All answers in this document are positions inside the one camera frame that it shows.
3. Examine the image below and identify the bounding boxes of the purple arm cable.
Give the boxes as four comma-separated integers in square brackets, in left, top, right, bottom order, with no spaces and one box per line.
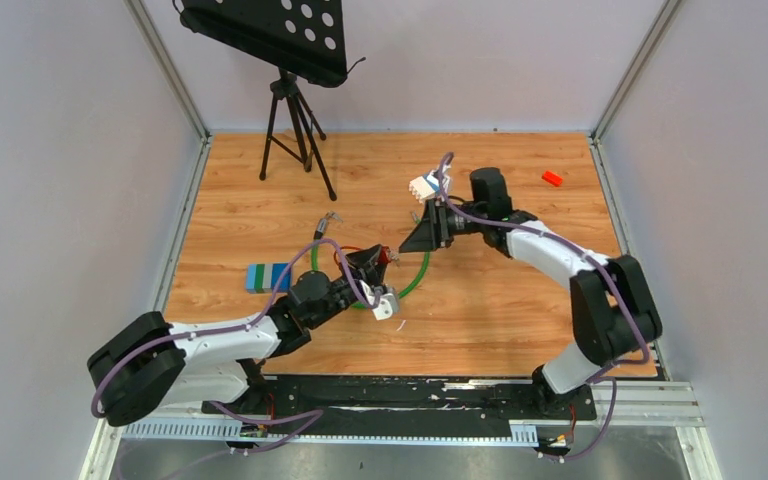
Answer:
[435,151,654,463]
[90,238,385,458]

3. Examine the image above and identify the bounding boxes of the green cable lock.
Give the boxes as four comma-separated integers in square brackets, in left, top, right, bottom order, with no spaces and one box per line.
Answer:
[310,215,431,299]

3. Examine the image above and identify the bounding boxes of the black tripod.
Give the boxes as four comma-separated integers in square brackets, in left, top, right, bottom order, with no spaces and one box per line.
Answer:
[258,68,338,201]

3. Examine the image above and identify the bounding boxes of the blue green striped block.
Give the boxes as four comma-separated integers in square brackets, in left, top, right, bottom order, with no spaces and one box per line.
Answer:
[245,263,293,294]

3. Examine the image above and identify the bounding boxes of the black perforated stand tray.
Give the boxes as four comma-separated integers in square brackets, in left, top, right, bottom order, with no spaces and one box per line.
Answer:
[176,0,352,88]

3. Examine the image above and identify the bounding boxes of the red cable lock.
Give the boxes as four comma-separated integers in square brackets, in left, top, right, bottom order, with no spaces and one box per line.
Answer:
[336,244,389,274]

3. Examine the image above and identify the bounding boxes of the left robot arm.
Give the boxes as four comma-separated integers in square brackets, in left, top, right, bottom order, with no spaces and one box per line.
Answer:
[87,244,398,427]

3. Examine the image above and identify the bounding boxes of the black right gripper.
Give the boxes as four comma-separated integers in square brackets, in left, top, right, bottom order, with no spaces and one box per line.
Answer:
[400,197,487,252]

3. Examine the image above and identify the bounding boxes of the small red brick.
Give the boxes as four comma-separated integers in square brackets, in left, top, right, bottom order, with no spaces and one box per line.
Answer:
[541,170,564,187]

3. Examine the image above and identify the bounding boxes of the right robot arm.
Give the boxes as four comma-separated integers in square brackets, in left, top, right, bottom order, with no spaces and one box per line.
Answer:
[399,166,663,418]

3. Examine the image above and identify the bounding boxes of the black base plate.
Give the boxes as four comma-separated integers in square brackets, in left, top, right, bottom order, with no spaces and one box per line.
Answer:
[226,375,597,437]

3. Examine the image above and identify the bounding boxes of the white slotted cable duct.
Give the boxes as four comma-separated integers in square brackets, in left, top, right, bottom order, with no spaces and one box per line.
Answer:
[121,418,539,447]

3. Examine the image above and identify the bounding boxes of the white and blue toy brick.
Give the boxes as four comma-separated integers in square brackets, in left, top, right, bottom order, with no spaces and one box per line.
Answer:
[408,172,440,203]

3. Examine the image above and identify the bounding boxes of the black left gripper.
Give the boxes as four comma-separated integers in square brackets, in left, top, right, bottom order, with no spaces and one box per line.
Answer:
[308,244,388,329]

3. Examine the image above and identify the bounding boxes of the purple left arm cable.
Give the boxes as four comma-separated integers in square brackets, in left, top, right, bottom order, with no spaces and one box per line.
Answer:
[90,238,385,458]

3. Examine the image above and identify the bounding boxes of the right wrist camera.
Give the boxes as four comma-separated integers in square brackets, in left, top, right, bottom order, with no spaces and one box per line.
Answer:
[431,164,452,197]

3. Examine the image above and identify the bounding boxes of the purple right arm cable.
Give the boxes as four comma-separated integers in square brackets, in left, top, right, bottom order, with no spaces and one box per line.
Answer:
[435,151,654,463]

